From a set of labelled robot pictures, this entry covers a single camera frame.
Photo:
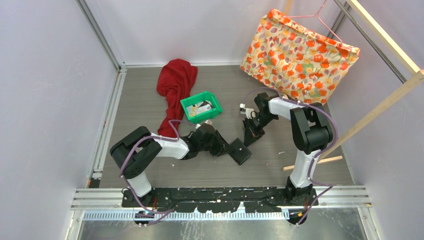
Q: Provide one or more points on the red cloth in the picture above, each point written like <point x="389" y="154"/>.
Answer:
<point x="175" y="81"/>

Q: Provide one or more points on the floral fabric bag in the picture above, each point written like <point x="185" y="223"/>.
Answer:
<point x="298" y="62"/>

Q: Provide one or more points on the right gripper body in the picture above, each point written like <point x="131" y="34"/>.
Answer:
<point x="257" y="123"/>

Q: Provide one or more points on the black card holder wallet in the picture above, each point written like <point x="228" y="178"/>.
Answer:
<point x="240" y="153"/>

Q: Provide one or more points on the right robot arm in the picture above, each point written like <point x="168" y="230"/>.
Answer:
<point x="311" y="134"/>

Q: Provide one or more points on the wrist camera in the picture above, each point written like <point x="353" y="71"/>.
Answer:
<point x="248" y="112"/>
<point x="207" y="122"/>

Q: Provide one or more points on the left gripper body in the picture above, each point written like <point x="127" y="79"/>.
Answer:
<point x="215" y="144"/>

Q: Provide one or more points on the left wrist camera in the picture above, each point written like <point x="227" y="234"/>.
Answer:
<point x="207" y="122"/>

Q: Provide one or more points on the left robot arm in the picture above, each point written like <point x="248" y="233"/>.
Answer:
<point x="137" y="150"/>

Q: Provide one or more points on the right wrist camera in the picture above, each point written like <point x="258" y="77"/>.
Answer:
<point x="248" y="112"/>

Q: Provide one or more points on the wooden frame rack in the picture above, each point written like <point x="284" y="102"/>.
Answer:
<point x="380" y="123"/>

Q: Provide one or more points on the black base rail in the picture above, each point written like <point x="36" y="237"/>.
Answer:
<point x="268" y="199"/>

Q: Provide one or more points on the green plastic bin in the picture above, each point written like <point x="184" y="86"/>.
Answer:
<point x="206" y="95"/>

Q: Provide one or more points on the striped white credit card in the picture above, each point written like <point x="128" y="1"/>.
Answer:
<point x="199" y="108"/>

